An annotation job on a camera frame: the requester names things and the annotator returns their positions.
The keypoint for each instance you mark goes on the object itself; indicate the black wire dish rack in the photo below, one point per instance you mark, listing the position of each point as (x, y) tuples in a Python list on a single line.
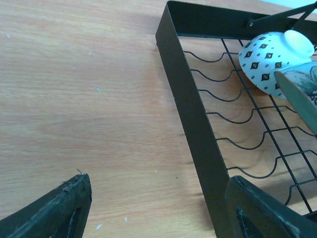
[(232, 127)]

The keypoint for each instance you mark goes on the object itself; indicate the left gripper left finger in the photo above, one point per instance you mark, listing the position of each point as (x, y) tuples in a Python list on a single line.
[(60, 213)]

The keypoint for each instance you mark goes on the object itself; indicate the white bowl black diamonds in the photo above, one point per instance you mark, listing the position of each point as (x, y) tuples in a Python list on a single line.
[(270, 52)]

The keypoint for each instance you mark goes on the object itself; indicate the pale green bowl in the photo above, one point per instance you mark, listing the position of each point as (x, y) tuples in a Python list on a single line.
[(299, 85)]

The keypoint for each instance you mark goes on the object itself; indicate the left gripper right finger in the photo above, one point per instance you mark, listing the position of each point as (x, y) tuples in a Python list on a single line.
[(253, 213)]

